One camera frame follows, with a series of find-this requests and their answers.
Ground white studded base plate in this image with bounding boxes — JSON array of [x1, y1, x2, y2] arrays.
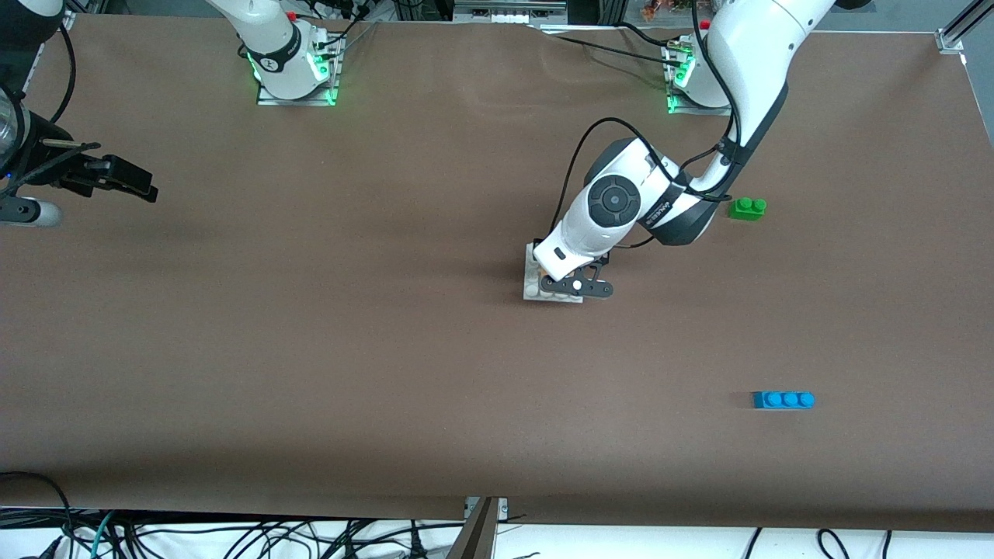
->
[[523, 242, 585, 304]]

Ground aluminium profile post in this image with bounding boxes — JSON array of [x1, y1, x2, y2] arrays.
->
[[936, 0, 994, 55]]

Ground teal cable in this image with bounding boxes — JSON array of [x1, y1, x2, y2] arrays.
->
[[88, 510, 119, 559]]

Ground blue three-stud block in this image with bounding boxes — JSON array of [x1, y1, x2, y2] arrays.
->
[[752, 391, 815, 411]]

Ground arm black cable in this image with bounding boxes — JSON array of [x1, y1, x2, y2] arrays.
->
[[47, 23, 78, 125], [553, 23, 739, 234]]

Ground brown table mat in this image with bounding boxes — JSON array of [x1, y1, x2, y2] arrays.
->
[[0, 14, 994, 533]]

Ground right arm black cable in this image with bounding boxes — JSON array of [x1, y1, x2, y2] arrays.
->
[[47, 23, 78, 125]]

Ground dark support beam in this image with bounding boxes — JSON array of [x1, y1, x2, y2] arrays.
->
[[447, 498, 498, 559]]

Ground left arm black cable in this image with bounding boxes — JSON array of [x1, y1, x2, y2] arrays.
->
[[553, 23, 739, 234]]

